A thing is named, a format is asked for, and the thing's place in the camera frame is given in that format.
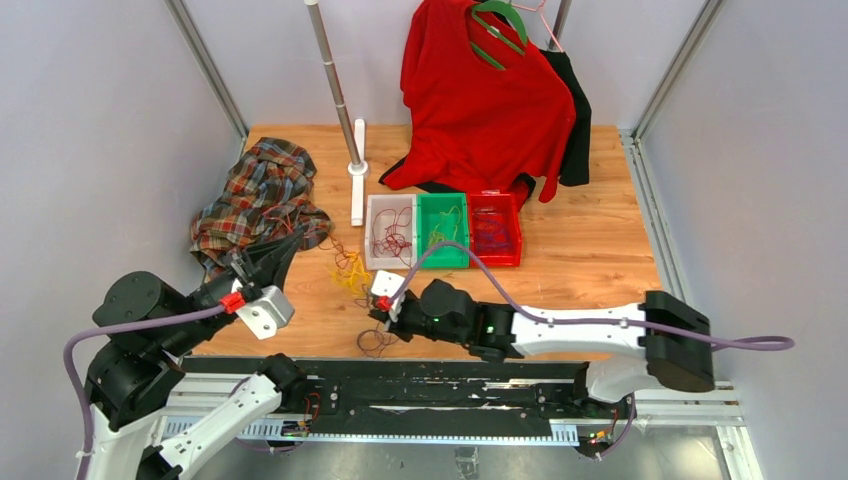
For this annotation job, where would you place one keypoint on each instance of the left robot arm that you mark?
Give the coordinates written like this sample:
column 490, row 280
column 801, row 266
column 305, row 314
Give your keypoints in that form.
column 124, row 369

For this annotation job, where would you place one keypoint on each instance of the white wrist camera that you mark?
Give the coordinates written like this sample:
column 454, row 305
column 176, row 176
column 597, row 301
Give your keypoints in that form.
column 269, row 313
column 387, row 292

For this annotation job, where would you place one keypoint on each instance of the black t-shirt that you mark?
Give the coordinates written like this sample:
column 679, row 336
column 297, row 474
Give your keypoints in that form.
column 575, row 167

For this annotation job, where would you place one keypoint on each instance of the white plastic bin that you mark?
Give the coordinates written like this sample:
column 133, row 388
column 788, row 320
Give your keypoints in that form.
column 391, row 240

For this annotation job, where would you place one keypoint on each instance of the green clothes hanger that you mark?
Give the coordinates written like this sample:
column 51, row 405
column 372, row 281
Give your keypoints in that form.
column 500, row 20

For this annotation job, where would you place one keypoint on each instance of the red t-shirt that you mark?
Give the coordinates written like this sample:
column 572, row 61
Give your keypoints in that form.
column 475, row 128

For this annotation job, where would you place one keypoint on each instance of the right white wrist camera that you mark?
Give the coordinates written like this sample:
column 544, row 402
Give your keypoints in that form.
column 387, row 292

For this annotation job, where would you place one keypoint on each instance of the plaid flannel shirt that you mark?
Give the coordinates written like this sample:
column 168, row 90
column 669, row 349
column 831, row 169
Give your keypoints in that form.
column 268, row 194

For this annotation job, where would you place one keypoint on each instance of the pink clothes hanger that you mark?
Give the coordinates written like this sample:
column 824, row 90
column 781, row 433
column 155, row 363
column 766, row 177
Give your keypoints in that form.
column 543, row 13

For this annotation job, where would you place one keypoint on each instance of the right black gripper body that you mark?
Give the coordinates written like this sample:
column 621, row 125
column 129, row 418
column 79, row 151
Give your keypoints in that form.
column 410, row 321

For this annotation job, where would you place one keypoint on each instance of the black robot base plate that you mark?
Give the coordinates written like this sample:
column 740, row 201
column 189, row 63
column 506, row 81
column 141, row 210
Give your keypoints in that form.
column 445, row 398

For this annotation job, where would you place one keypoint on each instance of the red plastic bin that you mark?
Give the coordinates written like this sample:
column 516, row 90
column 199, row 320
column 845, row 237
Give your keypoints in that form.
column 495, row 231

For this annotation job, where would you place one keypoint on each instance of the green plastic bin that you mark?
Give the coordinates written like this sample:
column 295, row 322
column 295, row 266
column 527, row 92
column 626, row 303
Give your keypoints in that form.
column 443, row 217

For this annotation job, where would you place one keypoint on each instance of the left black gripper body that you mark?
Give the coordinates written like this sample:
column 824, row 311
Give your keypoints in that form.
column 240, row 271

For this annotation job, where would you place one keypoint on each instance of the white rack base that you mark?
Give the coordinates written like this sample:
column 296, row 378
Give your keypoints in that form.
column 358, row 170

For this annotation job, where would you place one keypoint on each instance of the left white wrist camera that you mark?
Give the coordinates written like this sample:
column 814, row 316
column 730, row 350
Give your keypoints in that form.
column 269, row 313

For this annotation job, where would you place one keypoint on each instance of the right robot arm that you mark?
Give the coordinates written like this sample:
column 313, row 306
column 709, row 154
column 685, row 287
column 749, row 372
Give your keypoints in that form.
column 646, row 344

